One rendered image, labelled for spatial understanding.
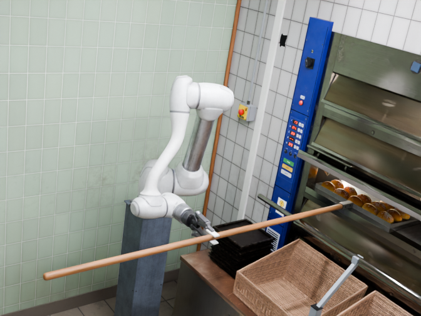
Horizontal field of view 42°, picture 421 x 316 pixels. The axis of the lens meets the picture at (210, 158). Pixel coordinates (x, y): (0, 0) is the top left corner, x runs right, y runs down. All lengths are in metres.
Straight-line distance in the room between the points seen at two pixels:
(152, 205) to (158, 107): 1.12
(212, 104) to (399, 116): 0.95
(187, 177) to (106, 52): 0.88
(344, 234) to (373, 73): 0.92
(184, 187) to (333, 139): 0.89
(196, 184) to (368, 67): 1.13
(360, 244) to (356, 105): 0.77
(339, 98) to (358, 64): 0.22
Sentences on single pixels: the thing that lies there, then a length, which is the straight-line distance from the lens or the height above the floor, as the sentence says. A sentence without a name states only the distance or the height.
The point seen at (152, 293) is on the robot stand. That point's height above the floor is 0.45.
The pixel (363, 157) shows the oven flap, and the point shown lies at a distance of 3.07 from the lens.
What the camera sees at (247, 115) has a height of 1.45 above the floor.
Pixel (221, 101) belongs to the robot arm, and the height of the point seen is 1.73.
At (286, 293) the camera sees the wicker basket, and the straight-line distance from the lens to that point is 3.41.
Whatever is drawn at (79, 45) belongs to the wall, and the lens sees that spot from 3.24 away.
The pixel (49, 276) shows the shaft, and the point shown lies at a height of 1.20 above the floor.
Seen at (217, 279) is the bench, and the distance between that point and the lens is 3.40.
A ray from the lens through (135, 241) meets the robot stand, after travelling 3.20.
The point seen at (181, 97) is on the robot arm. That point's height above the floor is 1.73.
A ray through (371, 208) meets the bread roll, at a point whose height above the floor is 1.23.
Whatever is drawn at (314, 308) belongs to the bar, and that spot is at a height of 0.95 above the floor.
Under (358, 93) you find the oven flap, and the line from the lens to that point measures 3.10.
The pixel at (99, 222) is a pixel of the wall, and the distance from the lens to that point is 3.74.
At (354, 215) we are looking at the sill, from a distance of 3.18.
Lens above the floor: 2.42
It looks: 20 degrees down
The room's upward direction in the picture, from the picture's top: 9 degrees clockwise
